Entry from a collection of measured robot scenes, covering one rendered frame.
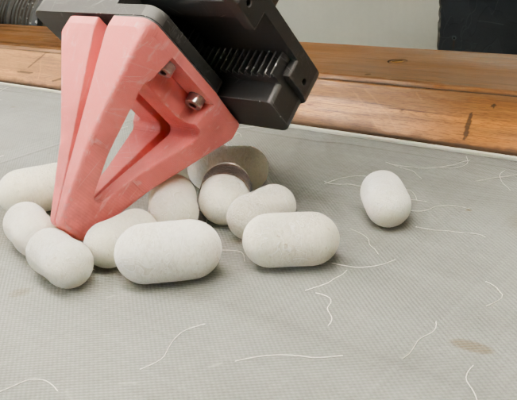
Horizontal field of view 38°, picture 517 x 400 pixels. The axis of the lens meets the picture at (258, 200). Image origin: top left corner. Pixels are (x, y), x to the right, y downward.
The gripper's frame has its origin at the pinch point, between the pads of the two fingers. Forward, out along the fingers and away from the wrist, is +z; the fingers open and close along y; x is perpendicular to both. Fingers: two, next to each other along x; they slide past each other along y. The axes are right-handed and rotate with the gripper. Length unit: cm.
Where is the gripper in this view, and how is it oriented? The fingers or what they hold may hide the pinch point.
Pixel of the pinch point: (77, 213)
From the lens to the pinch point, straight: 28.8
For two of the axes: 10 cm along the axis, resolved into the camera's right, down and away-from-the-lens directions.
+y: 7.8, 1.8, -6.0
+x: 4.6, 4.8, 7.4
